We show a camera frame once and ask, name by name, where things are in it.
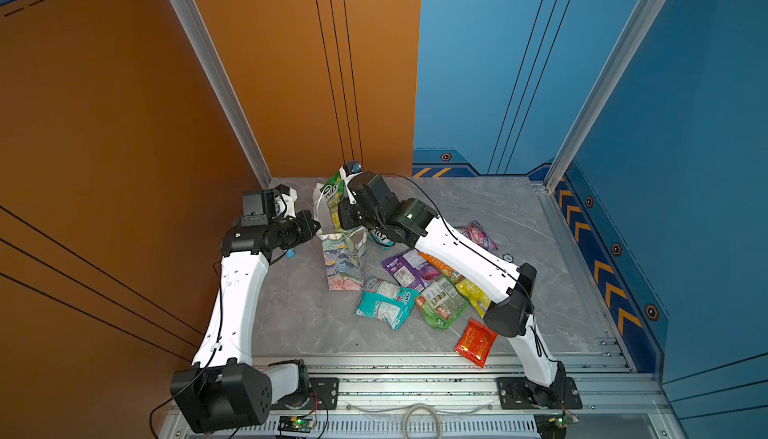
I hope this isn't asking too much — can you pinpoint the green Fox's candy bag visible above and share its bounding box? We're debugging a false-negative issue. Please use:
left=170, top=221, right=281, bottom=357
left=321, top=172, right=345, bottom=230

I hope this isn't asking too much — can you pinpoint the teal Fox's candy bag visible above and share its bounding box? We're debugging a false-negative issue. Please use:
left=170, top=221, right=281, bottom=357
left=369, top=228, right=394, bottom=249

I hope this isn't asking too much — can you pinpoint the floral paper gift bag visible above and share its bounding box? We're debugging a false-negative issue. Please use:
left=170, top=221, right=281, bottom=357
left=312, top=183, right=367, bottom=291

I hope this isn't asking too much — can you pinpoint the purple snack bag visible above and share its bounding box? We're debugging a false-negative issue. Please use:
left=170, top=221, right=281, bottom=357
left=382, top=249, right=441, bottom=292

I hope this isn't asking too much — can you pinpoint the teal white snack bag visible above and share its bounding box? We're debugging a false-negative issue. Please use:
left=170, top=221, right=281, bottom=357
left=355, top=276, right=418, bottom=331

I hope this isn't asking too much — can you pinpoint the purple Fox's berries bag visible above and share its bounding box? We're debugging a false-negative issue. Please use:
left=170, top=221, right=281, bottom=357
left=457, top=221, right=498, bottom=251

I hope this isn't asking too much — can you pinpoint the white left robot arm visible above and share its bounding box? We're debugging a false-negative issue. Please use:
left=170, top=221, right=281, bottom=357
left=170, top=184, right=320, bottom=434

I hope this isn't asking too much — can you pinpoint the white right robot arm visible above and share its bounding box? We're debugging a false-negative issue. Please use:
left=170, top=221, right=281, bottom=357
left=339, top=162, right=567, bottom=409

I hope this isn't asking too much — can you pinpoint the orange snack bag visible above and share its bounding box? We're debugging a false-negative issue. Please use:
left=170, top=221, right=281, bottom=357
left=419, top=252, right=464, bottom=283

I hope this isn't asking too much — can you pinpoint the green snack bag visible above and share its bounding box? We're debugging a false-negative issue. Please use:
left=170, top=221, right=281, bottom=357
left=415, top=276, right=469, bottom=330

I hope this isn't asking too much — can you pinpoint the yellow snack bag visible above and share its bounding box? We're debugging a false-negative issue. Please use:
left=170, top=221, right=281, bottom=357
left=455, top=278, right=490, bottom=318

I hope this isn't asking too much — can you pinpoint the red snack packet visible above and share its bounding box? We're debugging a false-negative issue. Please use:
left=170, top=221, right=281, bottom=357
left=454, top=319, right=498, bottom=368

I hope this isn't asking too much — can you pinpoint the green circuit board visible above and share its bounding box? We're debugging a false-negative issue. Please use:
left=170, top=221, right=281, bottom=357
left=276, top=416, right=320, bottom=438

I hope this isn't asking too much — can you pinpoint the right circuit board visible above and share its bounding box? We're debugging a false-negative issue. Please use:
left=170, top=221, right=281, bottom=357
left=534, top=412, right=580, bottom=439

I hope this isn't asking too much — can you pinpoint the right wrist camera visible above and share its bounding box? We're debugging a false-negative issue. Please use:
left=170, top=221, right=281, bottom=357
left=339, top=160, right=364, bottom=182

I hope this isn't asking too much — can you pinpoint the aluminium frame rail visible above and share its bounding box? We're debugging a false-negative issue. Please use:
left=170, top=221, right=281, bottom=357
left=157, top=351, right=688, bottom=439

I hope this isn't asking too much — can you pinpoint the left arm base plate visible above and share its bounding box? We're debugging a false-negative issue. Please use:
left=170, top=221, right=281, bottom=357
left=272, top=376, right=340, bottom=412

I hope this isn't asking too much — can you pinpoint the white cable loop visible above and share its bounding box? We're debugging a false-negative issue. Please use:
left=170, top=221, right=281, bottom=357
left=344, top=401, right=499, bottom=439

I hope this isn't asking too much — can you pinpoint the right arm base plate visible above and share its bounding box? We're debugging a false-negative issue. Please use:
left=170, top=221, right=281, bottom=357
left=496, top=377, right=583, bottom=410

